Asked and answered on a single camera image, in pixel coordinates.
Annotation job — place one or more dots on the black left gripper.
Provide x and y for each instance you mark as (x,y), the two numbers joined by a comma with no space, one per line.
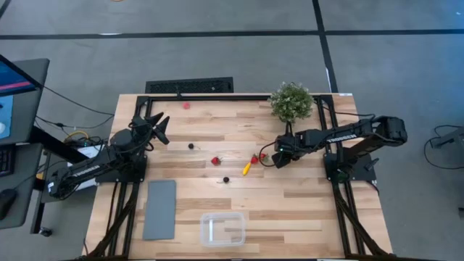
(145,131)

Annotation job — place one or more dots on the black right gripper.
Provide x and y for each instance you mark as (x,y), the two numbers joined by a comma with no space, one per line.
(295,154)

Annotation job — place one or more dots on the small yellow pepper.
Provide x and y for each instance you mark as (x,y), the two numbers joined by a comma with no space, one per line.
(247,169)

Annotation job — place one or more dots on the dark blackberry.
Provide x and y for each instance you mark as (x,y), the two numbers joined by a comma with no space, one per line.
(191,146)
(226,179)

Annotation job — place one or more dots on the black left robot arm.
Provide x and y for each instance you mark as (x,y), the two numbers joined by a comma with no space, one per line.
(90,168)

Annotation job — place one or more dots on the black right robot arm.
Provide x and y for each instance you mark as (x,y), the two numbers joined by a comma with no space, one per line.
(355,134)

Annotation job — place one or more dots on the clear plastic tupperware container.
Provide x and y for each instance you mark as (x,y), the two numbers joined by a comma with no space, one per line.
(223,229)

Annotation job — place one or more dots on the red raspberry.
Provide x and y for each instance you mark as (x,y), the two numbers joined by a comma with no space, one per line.
(186,105)

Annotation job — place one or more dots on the black floor vent grille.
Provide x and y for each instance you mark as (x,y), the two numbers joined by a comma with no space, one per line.
(189,85)

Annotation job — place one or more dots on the green potted plant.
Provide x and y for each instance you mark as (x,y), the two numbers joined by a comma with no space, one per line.
(291,102)

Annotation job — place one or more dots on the white box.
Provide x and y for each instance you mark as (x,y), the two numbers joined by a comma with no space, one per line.
(85,152)

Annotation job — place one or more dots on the grey container lid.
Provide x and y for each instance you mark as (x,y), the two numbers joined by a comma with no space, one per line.
(160,210)

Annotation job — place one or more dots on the dark grey desk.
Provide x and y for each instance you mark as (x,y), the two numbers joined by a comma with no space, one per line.
(25,119)

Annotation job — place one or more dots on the computer monitor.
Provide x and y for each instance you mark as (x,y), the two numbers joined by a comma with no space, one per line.
(14,79)

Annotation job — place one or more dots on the black desk caster wheel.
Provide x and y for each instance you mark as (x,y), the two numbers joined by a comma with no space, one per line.
(46,232)

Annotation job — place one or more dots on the black keyboard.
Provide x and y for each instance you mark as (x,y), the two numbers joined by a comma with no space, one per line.
(6,160)

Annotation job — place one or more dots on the black floor device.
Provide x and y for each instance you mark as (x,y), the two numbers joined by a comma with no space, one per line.
(449,137)

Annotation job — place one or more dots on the black computer mouse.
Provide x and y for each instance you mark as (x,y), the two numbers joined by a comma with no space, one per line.
(6,203)

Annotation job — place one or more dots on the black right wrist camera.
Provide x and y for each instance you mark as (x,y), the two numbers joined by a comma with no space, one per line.
(284,143)

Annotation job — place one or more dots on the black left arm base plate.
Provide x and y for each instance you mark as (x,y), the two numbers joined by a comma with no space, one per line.
(121,174)

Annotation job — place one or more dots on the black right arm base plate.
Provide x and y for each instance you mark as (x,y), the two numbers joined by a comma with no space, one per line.
(357,170)

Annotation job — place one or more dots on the black aluminium table frame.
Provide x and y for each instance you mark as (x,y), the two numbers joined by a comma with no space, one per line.
(232,98)

